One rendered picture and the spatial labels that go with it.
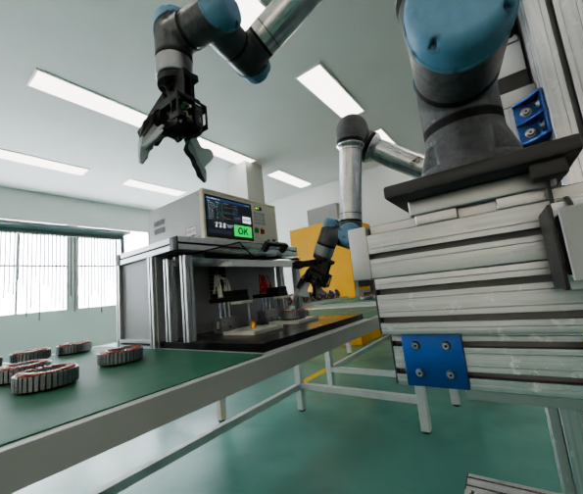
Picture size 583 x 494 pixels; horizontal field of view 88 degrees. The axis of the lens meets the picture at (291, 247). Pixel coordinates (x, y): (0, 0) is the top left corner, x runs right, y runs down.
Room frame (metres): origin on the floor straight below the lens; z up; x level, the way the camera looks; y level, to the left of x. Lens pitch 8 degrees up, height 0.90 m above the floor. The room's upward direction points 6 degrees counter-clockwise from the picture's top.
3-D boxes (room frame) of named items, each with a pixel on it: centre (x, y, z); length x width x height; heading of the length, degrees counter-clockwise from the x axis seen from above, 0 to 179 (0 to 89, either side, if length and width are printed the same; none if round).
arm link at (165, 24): (0.57, 0.20, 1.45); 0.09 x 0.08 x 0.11; 64
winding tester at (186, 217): (1.39, 0.34, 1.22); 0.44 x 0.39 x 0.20; 144
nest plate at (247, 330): (1.09, 0.16, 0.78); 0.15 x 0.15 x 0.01; 54
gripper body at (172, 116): (0.57, 0.20, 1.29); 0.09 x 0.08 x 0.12; 56
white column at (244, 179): (5.44, 0.73, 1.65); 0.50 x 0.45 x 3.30; 54
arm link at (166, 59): (0.57, 0.20, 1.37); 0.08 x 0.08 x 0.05
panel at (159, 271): (1.34, 0.30, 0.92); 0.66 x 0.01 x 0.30; 144
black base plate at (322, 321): (1.20, 0.10, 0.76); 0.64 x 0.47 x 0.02; 144
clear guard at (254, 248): (1.08, 0.17, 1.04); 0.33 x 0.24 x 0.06; 54
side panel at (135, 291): (1.16, 0.61, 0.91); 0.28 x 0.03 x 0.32; 54
